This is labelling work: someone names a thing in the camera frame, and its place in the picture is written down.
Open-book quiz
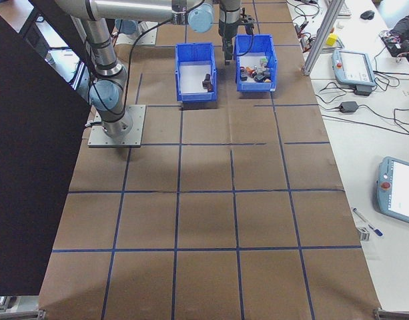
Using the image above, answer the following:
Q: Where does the blue bin with many buttons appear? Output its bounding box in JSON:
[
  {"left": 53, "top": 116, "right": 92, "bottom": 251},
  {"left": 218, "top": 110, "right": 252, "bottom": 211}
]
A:
[{"left": 233, "top": 33, "right": 278, "bottom": 93}]

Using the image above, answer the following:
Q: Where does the blue bin with white liner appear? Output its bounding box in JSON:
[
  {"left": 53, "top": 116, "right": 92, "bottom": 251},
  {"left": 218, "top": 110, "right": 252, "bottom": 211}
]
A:
[{"left": 174, "top": 42, "right": 218, "bottom": 103}]

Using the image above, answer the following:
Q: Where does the white keyboard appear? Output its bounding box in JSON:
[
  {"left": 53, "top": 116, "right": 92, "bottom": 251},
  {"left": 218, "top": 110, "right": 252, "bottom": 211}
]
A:
[{"left": 337, "top": 0, "right": 354, "bottom": 17}]

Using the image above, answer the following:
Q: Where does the light blue teach pendant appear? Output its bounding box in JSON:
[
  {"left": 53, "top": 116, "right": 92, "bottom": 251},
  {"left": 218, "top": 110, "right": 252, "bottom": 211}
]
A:
[
  {"left": 330, "top": 49, "right": 379, "bottom": 90},
  {"left": 376, "top": 155, "right": 409, "bottom": 227}
]

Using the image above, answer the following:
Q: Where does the black cloth bag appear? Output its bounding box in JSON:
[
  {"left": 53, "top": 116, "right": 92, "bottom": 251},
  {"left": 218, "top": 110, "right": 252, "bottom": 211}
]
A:
[{"left": 389, "top": 8, "right": 409, "bottom": 54}]

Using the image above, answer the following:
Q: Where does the blue white pen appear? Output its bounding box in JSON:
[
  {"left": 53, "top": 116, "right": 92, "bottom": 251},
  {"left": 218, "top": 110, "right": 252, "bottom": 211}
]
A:
[{"left": 352, "top": 207, "right": 384, "bottom": 238}]

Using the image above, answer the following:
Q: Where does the white square base plate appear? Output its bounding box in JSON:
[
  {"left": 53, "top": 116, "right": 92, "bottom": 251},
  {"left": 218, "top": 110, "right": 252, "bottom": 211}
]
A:
[
  {"left": 87, "top": 104, "right": 147, "bottom": 149},
  {"left": 112, "top": 28, "right": 158, "bottom": 46}
]

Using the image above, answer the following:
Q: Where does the aluminium extrusion post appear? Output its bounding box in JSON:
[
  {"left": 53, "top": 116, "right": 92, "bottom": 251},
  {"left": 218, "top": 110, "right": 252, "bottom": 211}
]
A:
[{"left": 301, "top": 0, "right": 346, "bottom": 77}]

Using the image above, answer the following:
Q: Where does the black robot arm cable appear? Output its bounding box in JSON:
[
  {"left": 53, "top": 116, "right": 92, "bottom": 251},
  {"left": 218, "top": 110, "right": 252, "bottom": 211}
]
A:
[{"left": 99, "top": 0, "right": 208, "bottom": 113}]

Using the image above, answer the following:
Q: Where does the circuit board with wires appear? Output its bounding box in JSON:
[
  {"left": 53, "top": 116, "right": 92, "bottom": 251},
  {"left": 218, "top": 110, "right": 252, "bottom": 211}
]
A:
[{"left": 380, "top": 29, "right": 409, "bottom": 63}]

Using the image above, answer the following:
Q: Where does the black frame cover cloth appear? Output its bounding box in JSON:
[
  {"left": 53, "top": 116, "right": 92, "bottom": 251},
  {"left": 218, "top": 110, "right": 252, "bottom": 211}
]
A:
[{"left": 0, "top": 0, "right": 95, "bottom": 297}]

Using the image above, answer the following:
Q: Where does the aluminium rail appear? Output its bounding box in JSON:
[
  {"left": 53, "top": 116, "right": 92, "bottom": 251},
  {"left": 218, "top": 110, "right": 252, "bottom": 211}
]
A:
[
  {"left": 372, "top": 308, "right": 409, "bottom": 320},
  {"left": 0, "top": 309, "right": 47, "bottom": 320}
]

